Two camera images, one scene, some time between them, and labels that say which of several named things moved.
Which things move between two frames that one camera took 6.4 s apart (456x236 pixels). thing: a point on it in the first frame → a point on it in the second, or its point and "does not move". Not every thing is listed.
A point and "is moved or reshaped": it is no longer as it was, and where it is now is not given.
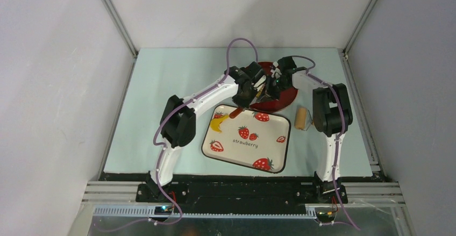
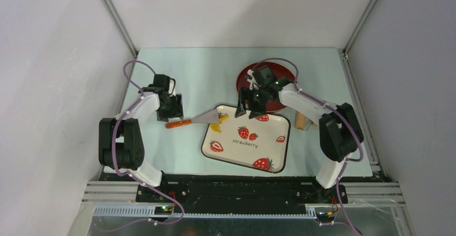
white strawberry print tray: x=251 y=138 does not move
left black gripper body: x=244 y=99 → x=172 y=109
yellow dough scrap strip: x=215 y=122 does not move
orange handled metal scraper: x=237 y=111 is moved or reshaped
